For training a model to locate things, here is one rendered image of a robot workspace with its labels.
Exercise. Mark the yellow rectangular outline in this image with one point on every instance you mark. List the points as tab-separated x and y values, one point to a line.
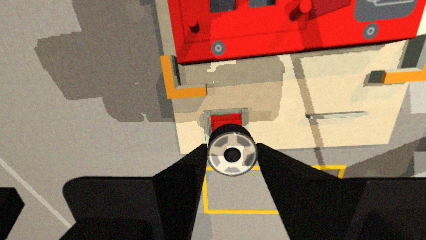
341	169

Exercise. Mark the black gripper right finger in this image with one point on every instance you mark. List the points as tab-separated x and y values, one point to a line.
314	205

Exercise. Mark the black wheel with beige hub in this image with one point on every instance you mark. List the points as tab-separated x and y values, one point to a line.
232	136

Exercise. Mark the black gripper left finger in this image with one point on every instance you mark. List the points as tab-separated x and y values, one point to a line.
168	200

